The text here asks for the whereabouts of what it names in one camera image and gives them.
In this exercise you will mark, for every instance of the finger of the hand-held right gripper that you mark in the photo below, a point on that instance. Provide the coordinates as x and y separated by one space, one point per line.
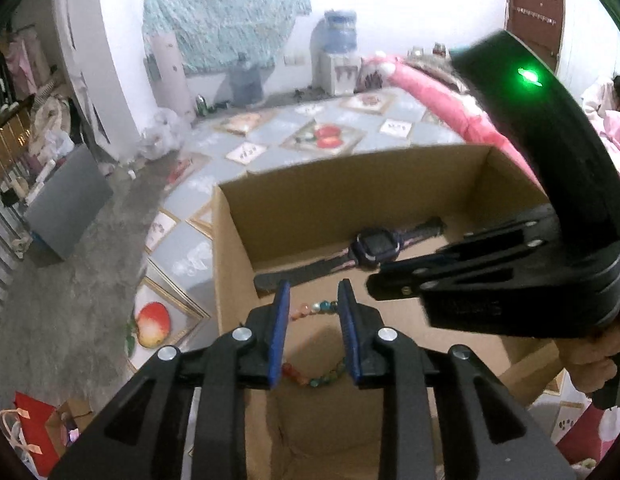
510 237
440 272

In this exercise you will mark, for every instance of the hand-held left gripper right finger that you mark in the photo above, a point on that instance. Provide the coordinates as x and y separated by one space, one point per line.
349 335

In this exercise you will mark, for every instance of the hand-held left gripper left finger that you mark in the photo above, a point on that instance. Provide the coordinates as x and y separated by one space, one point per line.
281 330

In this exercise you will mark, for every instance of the black smart watch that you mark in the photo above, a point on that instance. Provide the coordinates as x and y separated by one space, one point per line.
372 251

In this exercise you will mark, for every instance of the brown cardboard box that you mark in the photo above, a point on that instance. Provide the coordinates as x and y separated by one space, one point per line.
300 210

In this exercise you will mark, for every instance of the person's right hand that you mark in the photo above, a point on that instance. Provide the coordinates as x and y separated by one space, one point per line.
587 360

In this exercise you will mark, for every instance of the pink floral blanket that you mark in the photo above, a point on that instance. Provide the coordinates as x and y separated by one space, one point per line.
440 95

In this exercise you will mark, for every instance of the brown wooden door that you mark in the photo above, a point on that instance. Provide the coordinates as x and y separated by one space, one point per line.
535 10

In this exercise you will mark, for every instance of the white water dispenser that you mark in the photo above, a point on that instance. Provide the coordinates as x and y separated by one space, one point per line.
335 75

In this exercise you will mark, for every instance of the clear plastic bags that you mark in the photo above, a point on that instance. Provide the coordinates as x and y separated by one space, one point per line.
160 132

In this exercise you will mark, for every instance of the green bottle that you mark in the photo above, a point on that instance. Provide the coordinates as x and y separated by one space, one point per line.
200 105

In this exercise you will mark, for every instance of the grey flat panel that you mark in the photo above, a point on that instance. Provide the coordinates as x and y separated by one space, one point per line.
65 205

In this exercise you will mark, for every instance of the blue water bottle on dispenser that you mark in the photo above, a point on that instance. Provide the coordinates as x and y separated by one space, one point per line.
340 32

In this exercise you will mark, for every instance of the red gift bag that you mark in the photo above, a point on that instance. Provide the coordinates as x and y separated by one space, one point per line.
32 415

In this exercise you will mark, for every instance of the white tower appliance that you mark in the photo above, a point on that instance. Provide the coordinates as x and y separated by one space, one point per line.
167 75

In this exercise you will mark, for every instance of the teal patterned cloth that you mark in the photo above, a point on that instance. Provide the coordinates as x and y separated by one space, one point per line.
225 10

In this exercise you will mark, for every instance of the clothes rack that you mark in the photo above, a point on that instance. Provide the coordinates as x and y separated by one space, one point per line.
20 75

